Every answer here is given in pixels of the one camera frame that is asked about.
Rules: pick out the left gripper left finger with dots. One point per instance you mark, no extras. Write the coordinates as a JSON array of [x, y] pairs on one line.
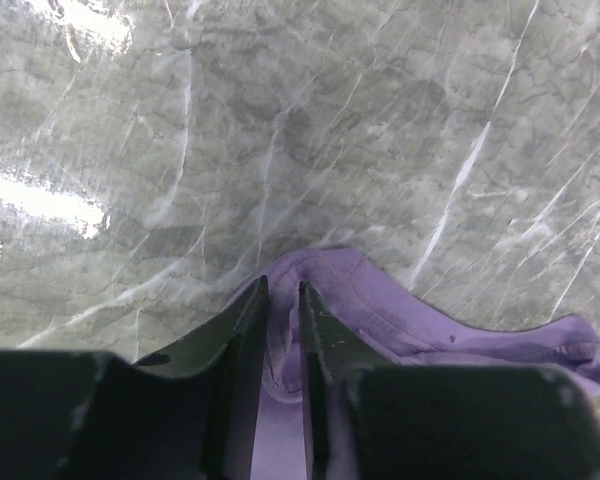
[[221, 364]]

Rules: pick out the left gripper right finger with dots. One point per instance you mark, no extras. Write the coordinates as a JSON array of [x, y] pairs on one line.
[[330, 353]]

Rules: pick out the purple t-shirt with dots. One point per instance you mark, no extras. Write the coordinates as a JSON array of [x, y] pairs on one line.
[[401, 328]]

